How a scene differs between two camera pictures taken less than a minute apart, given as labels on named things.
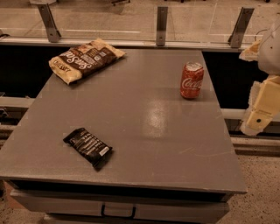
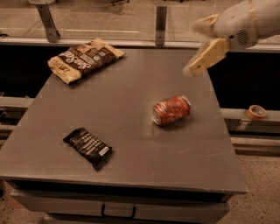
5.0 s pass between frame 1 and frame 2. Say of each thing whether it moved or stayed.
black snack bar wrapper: stayed
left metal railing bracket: stayed
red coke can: moved
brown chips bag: stayed
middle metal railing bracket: stayed
